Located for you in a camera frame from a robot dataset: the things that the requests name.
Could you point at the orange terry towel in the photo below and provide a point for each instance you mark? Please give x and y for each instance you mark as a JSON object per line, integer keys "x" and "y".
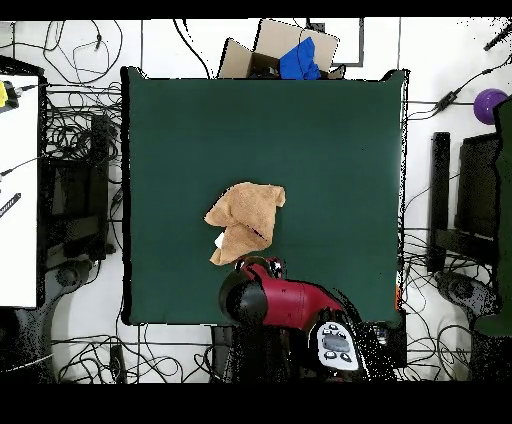
{"x": 248, "y": 212}

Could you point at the dark green table cloth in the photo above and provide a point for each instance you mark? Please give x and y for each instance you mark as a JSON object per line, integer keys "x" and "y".
{"x": 260, "y": 120}

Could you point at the black box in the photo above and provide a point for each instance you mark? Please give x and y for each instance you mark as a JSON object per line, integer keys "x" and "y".
{"x": 396, "y": 344}

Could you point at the black power strip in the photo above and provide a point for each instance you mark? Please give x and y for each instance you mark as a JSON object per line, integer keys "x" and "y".
{"x": 118, "y": 364}

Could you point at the black equipment stand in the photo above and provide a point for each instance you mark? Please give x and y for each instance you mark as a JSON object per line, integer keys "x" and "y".
{"x": 98, "y": 180}

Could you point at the blue cloth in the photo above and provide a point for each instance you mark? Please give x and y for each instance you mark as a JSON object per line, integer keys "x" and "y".
{"x": 298, "y": 62}

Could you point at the brown cardboard box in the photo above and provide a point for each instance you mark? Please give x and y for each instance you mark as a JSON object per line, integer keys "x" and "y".
{"x": 276, "y": 40}

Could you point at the white table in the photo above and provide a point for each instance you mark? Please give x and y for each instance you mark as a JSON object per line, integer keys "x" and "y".
{"x": 18, "y": 200}

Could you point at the black power adapter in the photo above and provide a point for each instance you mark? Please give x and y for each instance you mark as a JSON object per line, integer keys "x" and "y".
{"x": 446, "y": 102}

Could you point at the black bar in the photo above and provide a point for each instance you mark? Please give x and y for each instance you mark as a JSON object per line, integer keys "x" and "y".
{"x": 10, "y": 204}

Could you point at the dark green draped cloth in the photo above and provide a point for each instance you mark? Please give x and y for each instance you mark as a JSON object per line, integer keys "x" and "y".
{"x": 504, "y": 200}

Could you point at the purple ball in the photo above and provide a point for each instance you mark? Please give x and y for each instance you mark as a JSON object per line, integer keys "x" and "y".
{"x": 486, "y": 106}

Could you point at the yellow black tool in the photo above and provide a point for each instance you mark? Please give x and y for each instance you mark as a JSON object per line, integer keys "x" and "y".
{"x": 6, "y": 96}

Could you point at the black rod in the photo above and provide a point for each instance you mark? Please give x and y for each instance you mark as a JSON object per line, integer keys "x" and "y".
{"x": 498, "y": 38}

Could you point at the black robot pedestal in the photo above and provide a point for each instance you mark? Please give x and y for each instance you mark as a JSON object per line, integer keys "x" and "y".
{"x": 248, "y": 352}

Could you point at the black upright post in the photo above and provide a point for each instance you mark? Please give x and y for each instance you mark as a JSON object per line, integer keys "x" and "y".
{"x": 439, "y": 180}

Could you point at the black floor frame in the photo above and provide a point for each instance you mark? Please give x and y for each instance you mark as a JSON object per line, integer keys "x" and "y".
{"x": 362, "y": 44}

